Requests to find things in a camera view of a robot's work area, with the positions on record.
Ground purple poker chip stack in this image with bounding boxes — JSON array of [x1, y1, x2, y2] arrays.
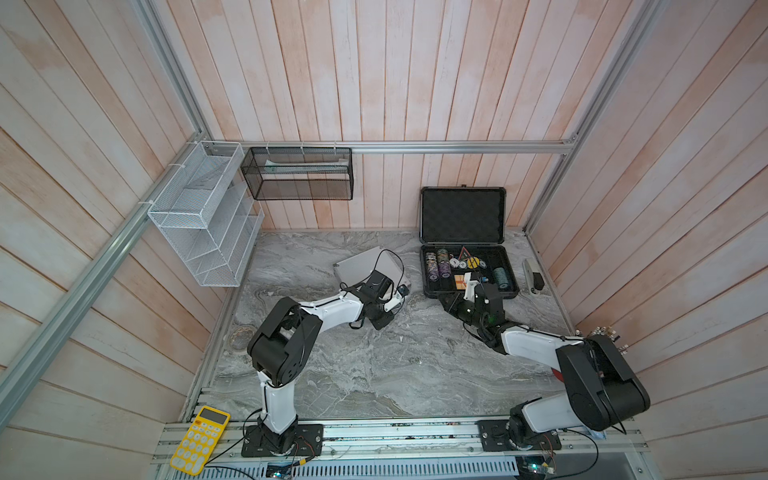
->
[[436, 248, 451, 278]]

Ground black mesh basket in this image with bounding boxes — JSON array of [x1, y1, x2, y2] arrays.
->
[[240, 146, 354, 201]]

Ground white wire mesh shelf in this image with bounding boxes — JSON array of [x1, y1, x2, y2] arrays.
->
[[148, 141, 264, 288]]

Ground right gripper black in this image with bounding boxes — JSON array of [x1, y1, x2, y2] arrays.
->
[[437, 291, 487, 332]]

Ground yellow calculator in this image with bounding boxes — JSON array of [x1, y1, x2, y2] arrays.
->
[[170, 406, 231, 476]]

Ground tape roll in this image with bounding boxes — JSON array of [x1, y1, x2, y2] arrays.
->
[[228, 325, 256, 352]]

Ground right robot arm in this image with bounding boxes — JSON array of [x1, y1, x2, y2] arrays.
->
[[439, 280, 651, 451]]

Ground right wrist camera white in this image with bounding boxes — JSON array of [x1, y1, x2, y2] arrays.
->
[[463, 272, 481, 302]]

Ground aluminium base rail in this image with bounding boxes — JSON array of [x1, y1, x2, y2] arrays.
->
[[149, 412, 649, 480]]

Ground black poker set case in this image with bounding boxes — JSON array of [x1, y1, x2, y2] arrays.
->
[[419, 187, 520, 299]]

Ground red pen cup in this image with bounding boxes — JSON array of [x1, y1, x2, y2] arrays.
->
[[551, 326, 630, 382]]

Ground silver poker set case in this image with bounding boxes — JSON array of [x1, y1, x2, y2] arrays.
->
[[333, 247, 411, 287]]

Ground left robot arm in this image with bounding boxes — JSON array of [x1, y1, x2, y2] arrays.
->
[[241, 269, 410, 458]]

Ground grey black stapler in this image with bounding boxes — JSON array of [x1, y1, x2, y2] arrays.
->
[[522, 258, 546, 295]]

